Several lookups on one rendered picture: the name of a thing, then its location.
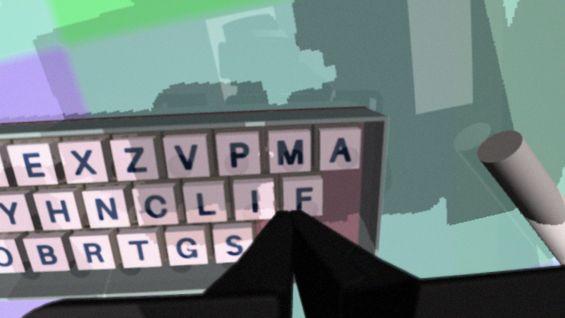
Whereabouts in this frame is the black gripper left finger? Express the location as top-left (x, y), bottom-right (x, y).
top-left (21, 210), bottom-right (293, 318)

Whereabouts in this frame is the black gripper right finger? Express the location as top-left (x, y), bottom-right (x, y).
top-left (290, 210), bottom-right (565, 318)

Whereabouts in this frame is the grey keyboard with keys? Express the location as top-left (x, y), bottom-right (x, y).
top-left (0, 106), bottom-right (390, 302)

